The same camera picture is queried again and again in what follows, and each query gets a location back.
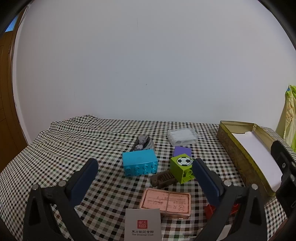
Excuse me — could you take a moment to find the white paper liner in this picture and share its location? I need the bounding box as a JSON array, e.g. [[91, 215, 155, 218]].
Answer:
[[233, 131, 282, 192]]

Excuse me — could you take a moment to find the purple cube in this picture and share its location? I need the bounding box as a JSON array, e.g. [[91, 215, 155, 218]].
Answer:
[[173, 146, 192, 157]]

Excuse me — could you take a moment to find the brown wooden door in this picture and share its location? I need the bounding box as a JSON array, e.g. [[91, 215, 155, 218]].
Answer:
[[0, 10, 28, 170]]

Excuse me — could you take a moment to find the white card box red logo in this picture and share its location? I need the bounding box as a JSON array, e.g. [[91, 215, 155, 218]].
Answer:
[[124, 209, 162, 241]]

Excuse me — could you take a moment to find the green yellow hanging cloth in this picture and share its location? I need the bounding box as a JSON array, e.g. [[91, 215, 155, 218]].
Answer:
[[276, 85, 296, 151]]

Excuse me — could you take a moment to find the pink card deck box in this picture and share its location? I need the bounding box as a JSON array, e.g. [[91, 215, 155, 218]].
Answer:
[[139, 188, 191, 219]]

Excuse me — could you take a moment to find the gold metal tin box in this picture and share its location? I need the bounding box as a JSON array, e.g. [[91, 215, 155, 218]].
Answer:
[[217, 120, 275, 200]]

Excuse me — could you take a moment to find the blue toy brick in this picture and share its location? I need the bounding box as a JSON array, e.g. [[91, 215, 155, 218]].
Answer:
[[122, 149, 159, 177]]

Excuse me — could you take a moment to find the checkered tablecloth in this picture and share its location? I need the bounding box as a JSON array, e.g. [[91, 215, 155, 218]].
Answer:
[[1, 115, 295, 240]]

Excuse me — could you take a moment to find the grey foil packet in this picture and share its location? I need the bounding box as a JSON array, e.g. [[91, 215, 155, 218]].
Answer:
[[131, 135, 154, 152]]

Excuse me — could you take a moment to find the green soccer toy cube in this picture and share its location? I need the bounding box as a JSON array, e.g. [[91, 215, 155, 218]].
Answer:
[[170, 154, 195, 184]]

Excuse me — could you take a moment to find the red toy brick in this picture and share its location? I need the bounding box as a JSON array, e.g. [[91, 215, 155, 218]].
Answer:
[[204, 203, 240, 220]]

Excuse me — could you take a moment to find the brown folding comb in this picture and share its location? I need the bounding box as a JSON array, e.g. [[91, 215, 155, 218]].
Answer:
[[150, 170, 178, 189]]

